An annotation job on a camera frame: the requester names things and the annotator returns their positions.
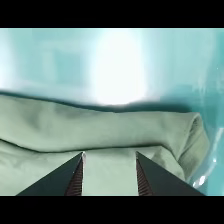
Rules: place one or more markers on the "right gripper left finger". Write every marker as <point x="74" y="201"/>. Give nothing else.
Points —
<point x="60" y="181"/>

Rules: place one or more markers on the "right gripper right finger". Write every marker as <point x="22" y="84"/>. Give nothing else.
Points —
<point x="160" y="181"/>

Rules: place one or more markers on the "pale green shirt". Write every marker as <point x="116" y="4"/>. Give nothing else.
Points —
<point x="100" y="133"/>

